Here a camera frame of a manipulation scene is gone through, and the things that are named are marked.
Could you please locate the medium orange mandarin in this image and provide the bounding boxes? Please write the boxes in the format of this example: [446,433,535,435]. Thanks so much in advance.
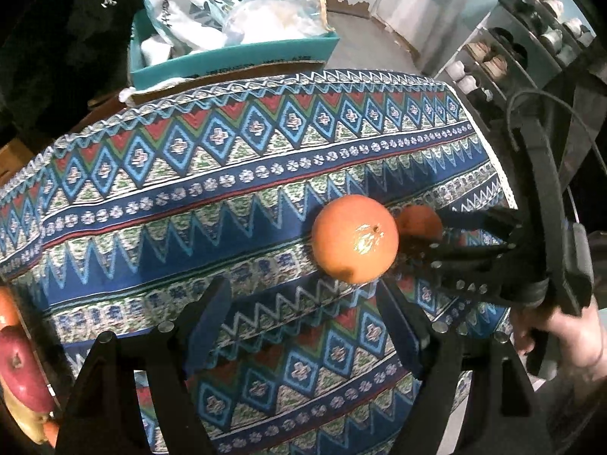
[395,204,443,242]

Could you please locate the large orange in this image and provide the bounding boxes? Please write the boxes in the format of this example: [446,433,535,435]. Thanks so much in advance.
[311,194,399,284]

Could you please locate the red apple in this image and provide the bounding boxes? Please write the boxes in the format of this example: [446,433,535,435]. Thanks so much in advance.
[1,326,55,414]

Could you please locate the right human hand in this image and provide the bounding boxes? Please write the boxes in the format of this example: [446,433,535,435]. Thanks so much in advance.
[510,297,606,378]

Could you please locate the patterned blue tablecloth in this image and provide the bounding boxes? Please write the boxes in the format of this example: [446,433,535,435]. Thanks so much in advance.
[1,70,514,454]

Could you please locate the yellow pear front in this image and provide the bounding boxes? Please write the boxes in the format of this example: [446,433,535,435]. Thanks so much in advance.
[1,382,49,445]

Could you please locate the shoe rack with shoes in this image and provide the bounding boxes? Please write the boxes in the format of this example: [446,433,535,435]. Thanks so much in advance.
[442,0,599,105]

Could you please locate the clear plastic bag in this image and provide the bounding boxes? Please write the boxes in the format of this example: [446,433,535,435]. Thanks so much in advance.
[222,0,333,45]

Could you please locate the teal cardboard box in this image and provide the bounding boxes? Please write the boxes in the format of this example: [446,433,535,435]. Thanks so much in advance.
[129,10,340,91]

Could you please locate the black hanging clothing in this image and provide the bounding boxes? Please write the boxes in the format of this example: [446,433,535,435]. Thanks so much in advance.
[1,0,143,152]

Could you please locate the white printed plastic bag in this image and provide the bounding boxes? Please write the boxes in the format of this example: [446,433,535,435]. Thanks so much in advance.
[143,0,237,53]

